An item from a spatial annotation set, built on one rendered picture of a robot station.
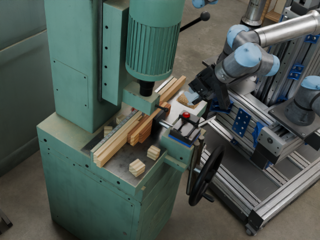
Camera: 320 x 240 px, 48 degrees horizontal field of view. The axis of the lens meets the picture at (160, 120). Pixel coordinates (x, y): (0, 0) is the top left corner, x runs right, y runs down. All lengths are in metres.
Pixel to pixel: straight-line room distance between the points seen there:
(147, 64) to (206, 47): 2.61
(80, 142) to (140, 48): 0.57
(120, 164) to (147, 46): 0.47
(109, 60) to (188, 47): 2.46
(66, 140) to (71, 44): 0.44
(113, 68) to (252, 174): 1.35
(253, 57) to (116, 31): 0.46
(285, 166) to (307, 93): 0.85
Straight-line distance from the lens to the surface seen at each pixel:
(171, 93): 1.67
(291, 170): 2.56
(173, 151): 1.45
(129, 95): 1.44
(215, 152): 1.43
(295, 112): 1.89
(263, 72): 1.26
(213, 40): 3.98
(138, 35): 1.20
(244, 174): 2.40
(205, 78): 1.28
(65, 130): 1.65
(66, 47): 1.43
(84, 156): 1.56
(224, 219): 2.41
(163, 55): 1.24
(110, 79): 1.41
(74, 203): 1.93
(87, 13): 1.27
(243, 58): 1.16
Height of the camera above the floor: 1.99
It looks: 44 degrees down
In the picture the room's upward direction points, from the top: 10 degrees clockwise
